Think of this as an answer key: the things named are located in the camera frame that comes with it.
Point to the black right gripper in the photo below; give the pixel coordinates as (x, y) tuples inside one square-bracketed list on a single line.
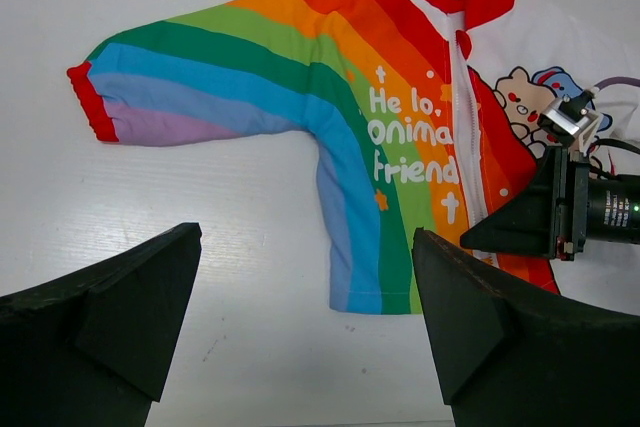
[(567, 202)]

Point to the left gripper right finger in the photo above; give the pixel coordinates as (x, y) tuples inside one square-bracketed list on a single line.
[(508, 353)]

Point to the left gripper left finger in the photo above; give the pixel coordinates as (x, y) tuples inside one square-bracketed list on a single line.
[(94, 347)]

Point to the rainbow and white kids jacket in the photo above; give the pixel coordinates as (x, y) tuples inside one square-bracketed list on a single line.
[(425, 111)]

